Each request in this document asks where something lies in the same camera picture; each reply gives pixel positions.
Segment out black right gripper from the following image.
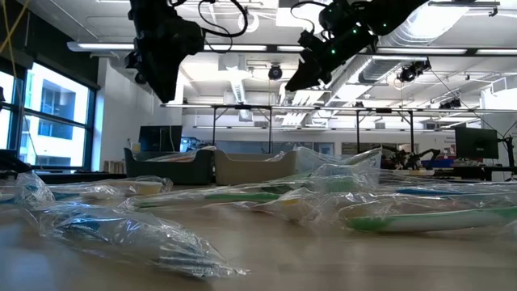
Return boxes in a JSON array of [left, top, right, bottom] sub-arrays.
[[284, 26, 379, 93]]

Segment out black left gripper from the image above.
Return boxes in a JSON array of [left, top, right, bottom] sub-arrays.
[[124, 15, 205, 104]]

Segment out black computer monitor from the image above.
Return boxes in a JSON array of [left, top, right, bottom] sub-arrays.
[[138, 124, 183, 153], [455, 126, 499, 160]]

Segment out long ceiling light bar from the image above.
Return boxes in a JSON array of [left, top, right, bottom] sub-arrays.
[[66, 40, 517, 57]]

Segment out dark green plastic bin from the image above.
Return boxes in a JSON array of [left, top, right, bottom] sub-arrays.
[[124, 147, 215, 186]]

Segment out clear plastic bin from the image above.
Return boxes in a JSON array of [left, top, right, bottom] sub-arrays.
[[294, 145, 383, 179]]

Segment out small brown boxes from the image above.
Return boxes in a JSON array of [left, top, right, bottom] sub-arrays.
[[103, 160, 127, 175]]

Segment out beige plastic bin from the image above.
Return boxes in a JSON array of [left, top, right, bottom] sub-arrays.
[[212, 150, 299, 186]]

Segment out background black robot arms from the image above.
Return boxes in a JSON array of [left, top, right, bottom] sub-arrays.
[[381, 145, 441, 171]]

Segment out blue storage bin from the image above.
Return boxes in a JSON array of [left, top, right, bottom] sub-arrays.
[[420, 158, 456, 169]]

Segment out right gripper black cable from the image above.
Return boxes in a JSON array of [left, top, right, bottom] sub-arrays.
[[288, 0, 328, 36]]

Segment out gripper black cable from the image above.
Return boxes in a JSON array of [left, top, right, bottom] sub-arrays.
[[196, 0, 250, 54], [288, 0, 328, 36]]

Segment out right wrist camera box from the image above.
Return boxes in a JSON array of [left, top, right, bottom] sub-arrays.
[[317, 0, 359, 37]]

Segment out white ring light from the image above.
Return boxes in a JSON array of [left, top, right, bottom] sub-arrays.
[[237, 11, 260, 34]]

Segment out round silver ventilation duct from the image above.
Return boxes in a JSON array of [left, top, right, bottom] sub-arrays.
[[357, 0, 469, 84]]

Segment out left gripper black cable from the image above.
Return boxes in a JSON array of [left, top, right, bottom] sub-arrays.
[[196, 0, 250, 54]]

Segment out dark window frame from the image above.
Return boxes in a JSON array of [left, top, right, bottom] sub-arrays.
[[0, 56, 101, 171]]

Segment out yellow cable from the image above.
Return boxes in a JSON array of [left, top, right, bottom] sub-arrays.
[[0, 0, 32, 82]]

